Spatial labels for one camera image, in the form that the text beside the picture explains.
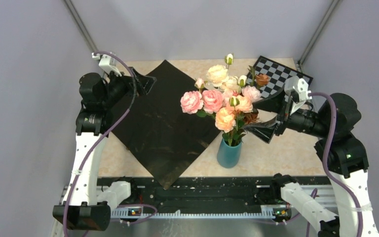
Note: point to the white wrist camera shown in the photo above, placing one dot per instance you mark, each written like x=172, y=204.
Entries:
x=107, y=63
x=297, y=90

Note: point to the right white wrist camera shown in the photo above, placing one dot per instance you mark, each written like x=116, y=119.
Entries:
x=297, y=90

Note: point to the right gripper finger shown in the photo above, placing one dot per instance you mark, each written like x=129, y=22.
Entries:
x=275, y=103
x=262, y=130

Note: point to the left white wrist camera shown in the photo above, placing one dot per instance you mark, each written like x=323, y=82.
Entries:
x=107, y=63

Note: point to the large pink peony stem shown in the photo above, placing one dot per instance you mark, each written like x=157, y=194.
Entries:
x=202, y=101

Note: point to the teal ceramic vase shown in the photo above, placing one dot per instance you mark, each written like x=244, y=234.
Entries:
x=228, y=156

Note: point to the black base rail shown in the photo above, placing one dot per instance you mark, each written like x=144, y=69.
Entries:
x=203, y=195

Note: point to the white flower stem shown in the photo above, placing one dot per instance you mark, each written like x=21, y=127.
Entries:
x=219, y=77

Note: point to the orange rose stem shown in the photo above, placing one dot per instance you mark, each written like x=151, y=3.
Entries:
x=251, y=91

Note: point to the light pink flower stem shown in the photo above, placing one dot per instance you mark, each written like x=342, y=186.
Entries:
x=238, y=95

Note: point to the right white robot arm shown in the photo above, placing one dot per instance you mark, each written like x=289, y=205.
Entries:
x=343, y=156

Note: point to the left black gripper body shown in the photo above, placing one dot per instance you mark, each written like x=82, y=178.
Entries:
x=117, y=88

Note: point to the peach flower stem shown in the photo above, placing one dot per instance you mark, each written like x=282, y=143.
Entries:
x=233, y=116

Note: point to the black wrapping sheet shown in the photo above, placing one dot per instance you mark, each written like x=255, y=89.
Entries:
x=159, y=135

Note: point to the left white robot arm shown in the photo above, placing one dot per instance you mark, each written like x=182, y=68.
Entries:
x=81, y=207

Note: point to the black white checkerboard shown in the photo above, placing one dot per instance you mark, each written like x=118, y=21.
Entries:
x=277, y=74

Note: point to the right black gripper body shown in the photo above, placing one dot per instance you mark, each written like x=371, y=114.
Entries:
x=303, y=120

